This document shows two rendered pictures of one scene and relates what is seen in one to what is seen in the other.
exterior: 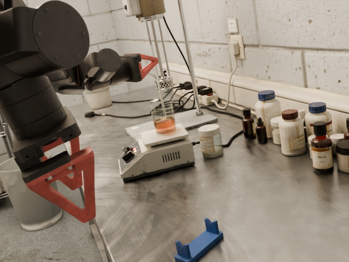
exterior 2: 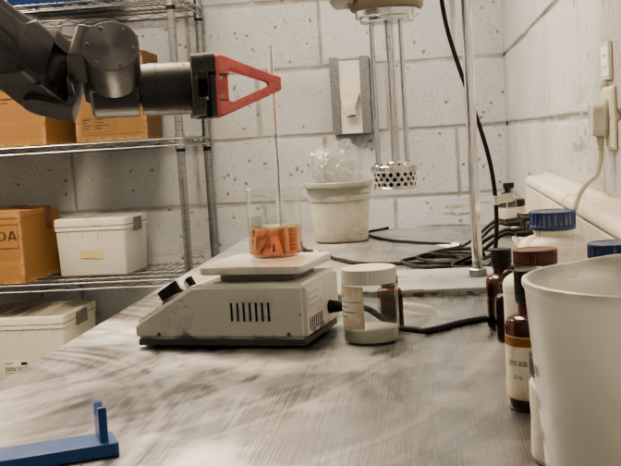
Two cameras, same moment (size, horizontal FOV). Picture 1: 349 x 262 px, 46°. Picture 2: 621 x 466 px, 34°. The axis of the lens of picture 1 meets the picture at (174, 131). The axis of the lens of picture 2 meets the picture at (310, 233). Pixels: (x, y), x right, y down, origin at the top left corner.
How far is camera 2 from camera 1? 0.52 m
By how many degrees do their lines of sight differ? 27
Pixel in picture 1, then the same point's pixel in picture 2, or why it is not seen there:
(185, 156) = (284, 319)
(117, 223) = (12, 396)
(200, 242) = (52, 446)
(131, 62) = (190, 69)
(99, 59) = (89, 41)
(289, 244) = not seen: outside the picture
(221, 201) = (227, 409)
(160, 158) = (225, 311)
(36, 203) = not seen: hidden behind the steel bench
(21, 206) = not seen: hidden behind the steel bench
